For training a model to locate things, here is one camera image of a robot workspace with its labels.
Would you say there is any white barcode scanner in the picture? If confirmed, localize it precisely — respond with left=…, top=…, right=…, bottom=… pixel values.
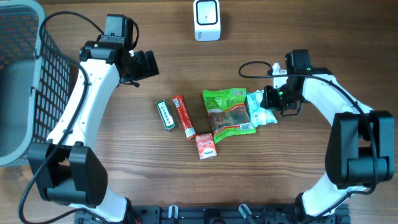
left=193, top=0, right=221, bottom=42

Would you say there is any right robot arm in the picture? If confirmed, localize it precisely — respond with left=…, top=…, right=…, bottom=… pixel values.
left=261, top=49, right=395, bottom=222

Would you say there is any grey plastic shopping basket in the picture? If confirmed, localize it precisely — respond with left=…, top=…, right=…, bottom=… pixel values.
left=1, top=1, right=72, bottom=167

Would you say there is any black cable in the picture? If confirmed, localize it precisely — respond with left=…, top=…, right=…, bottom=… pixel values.
left=17, top=11, right=104, bottom=224
left=238, top=60, right=379, bottom=218

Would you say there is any green snack bag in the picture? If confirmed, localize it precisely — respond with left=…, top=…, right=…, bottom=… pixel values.
left=203, top=88, right=256, bottom=144

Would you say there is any right black cable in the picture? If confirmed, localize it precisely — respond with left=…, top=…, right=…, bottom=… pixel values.
left=238, top=60, right=379, bottom=218

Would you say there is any dark green gum pack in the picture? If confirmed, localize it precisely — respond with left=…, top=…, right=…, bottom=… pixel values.
left=156, top=100, right=176, bottom=131

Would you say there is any red long stick packet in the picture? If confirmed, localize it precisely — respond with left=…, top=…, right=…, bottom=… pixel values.
left=172, top=95, right=197, bottom=139

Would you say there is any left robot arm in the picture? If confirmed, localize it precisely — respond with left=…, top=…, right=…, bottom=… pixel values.
left=27, top=14, right=159, bottom=223

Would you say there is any teal white snack packet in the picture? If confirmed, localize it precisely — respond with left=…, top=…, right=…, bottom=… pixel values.
left=246, top=90, right=277, bottom=128

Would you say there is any red small box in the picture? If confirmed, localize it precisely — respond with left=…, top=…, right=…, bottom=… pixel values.
left=195, top=133, right=217, bottom=160

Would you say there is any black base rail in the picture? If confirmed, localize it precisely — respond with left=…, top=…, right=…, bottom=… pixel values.
left=73, top=203, right=351, bottom=224

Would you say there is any left black cable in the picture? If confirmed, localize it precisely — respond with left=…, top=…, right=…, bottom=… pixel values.
left=17, top=11, right=104, bottom=224

